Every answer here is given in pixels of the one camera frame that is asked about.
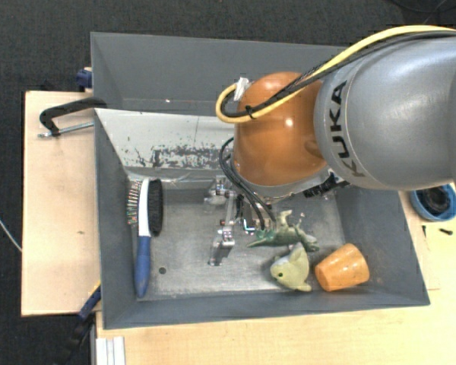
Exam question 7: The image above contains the grey metal bin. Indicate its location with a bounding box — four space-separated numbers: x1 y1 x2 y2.
90 31 431 330

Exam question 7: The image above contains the pale wood flat board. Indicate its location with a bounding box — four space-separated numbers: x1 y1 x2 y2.
21 90 102 317

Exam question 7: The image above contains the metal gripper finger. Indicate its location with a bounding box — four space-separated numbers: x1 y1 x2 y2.
207 227 236 268
204 176 237 206

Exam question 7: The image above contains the green toy dinosaur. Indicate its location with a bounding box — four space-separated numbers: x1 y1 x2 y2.
245 209 321 253

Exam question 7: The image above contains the orange plastic cup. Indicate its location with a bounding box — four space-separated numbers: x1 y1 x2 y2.
313 242 371 293

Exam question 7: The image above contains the blue and white hair brush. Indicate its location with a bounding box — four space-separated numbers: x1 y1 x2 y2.
125 176 165 300

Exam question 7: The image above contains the pale green plush fish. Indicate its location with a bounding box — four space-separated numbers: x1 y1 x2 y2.
269 241 313 293

